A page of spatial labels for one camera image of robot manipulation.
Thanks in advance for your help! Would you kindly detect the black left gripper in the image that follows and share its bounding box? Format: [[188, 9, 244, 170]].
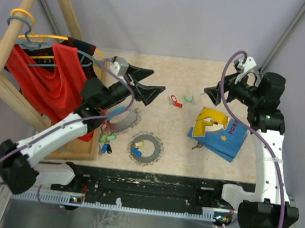
[[99, 60, 168, 116]]

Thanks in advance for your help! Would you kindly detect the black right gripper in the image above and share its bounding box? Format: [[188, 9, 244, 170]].
[[203, 65, 264, 111]]

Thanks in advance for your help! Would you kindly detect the green key tag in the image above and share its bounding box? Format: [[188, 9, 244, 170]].
[[183, 96, 195, 104]]

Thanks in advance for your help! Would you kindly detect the steel key ring disc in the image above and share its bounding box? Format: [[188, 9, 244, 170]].
[[127, 131, 164, 166]]

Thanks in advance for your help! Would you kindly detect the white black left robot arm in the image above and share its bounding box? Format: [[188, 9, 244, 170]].
[[0, 63, 166, 194]]

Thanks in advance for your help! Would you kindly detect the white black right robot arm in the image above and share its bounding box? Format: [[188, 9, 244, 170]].
[[204, 72, 299, 228]]

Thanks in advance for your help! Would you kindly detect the red key tag white label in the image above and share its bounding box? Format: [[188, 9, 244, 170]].
[[170, 95, 177, 103]]

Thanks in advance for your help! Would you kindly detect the red key tag plain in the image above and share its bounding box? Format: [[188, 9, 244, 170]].
[[174, 102, 183, 108]]

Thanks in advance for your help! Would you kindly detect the yellow blue cartoon cloth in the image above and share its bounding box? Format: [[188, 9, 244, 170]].
[[187, 107, 248, 162]]

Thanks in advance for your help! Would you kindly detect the yellow key tag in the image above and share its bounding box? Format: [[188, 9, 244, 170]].
[[134, 141, 145, 148]]

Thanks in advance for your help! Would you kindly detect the loose silver key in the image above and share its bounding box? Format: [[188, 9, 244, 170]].
[[191, 142, 203, 150]]

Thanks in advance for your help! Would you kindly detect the key tag bunch on blue disc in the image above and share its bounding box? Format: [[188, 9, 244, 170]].
[[98, 120, 117, 155]]

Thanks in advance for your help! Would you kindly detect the red shirt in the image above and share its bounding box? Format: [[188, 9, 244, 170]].
[[0, 36, 115, 144]]

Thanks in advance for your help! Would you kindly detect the yellow clothes hanger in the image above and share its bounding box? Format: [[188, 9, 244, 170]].
[[7, 8, 108, 68]]

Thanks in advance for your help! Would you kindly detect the teal clothes hanger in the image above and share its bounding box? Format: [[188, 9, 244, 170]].
[[0, 14, 108, 79]]

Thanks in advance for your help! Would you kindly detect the wooden clothes rack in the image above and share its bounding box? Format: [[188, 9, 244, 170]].
[[0, 0, 118, 166]]

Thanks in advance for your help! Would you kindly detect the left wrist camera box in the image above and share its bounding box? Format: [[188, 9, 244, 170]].
[[110, 56, 129, 79]]

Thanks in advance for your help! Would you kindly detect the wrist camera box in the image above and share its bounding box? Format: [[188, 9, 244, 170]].
[[234, 56, 257, 84], [110, 56, 129, 79]]

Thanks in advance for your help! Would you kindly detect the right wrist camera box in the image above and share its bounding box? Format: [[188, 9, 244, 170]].
[[234, 56, 257, 84]]

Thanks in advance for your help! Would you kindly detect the blue handled key ring disc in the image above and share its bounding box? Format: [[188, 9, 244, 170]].
[[106, 108, 141, 135]]

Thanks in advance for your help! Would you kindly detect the aluminium frame rail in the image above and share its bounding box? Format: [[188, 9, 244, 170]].
[[238, 0, 305, 228]]

